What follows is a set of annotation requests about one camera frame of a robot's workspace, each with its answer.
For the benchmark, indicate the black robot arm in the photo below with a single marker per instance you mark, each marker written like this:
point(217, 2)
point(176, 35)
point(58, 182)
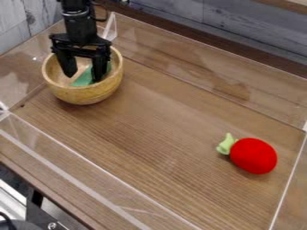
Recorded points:
point(75, 4)

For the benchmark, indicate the red plush tomato toy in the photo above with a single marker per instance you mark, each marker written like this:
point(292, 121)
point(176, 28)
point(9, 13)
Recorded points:
point(249, 153)

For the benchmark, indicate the brown wooden bowl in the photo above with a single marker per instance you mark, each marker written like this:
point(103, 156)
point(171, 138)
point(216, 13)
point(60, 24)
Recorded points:
point(83, 94)

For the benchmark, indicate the green foam block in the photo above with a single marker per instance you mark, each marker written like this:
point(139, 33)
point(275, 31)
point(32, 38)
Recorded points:
point(83, 78)

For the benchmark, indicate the clear acrylic corner bracket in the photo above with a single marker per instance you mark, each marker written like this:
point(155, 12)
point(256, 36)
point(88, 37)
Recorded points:
point(108, 30)

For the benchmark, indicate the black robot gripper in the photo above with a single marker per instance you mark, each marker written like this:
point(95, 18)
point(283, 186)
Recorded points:
point(80, 42)

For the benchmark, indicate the black metal table bracket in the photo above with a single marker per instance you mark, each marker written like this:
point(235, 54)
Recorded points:
point(46, 215)

